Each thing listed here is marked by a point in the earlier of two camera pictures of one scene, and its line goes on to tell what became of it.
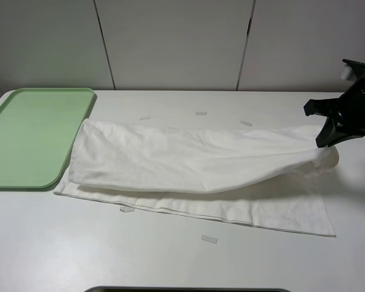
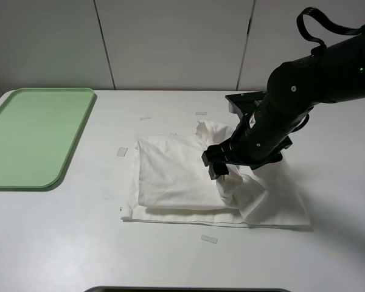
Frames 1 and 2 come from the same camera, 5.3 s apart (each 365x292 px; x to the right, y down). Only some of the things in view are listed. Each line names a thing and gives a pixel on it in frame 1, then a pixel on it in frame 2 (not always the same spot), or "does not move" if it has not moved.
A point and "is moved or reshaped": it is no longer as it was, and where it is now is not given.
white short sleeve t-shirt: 271,176 is moved or reshaped
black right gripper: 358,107 → 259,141
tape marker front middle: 209,239 does not move
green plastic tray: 32,137 does not move
